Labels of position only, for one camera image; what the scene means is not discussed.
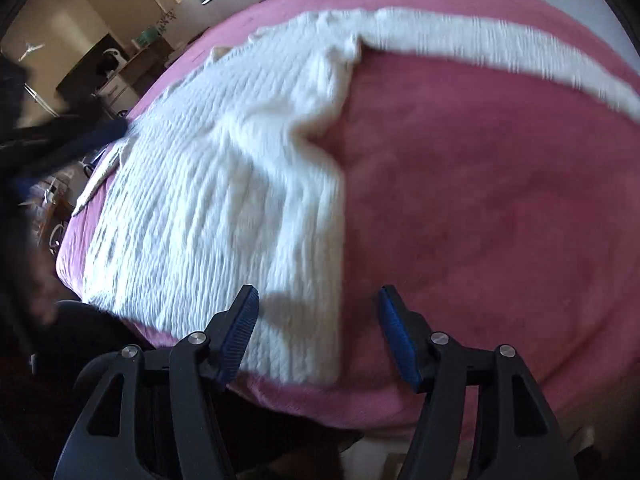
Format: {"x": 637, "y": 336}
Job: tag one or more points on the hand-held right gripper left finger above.
{"x": 240, "y": 340}

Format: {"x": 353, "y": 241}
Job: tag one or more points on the wooden side table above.
{"x": 47, "y": 205}

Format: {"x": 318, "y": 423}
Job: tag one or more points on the person's dark clothing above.
{"x": 280, "y": 440}

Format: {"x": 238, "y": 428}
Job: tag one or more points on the teal box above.
{"x": 147, "y": 35}

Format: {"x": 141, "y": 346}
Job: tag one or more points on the white floral nightstand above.
{"x": 185, "y": 10}

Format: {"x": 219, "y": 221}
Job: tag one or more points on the white drawer cabinet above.
{"x": 115, "y": 92}

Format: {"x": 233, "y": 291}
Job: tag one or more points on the bed with pink blanket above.
{"x": 475, "y": 185}

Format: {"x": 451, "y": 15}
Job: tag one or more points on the white knitted sweater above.
{"x": 200, "y": 185}

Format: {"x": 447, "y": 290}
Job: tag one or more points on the small white fan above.
{"x": 112, "y": 57}

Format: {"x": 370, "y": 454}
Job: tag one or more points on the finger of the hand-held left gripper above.
{"x": 95, "y": 132}

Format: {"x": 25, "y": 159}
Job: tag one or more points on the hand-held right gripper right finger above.
{"x": 397, "y": 340}

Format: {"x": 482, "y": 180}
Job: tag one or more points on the black television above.
{"x": 82, "y": 67}

